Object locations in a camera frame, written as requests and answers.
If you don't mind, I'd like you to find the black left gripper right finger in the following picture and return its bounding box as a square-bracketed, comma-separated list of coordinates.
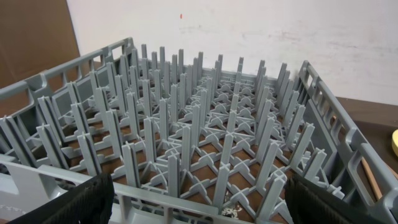
[284, 174, 381, 224]

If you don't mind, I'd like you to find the grey plastic dish rack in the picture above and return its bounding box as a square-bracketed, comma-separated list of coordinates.
[1, 38, 397, 223]

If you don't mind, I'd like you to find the yellow round plate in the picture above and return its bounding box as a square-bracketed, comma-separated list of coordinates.
[391, 129, 398, 156]

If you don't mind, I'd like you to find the wooden chopstick, lower left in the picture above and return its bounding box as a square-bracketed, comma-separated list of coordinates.
[361, 158, 382, 200]

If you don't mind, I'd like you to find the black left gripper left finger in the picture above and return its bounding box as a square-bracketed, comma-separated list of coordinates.
[10, 173, 114, 224]

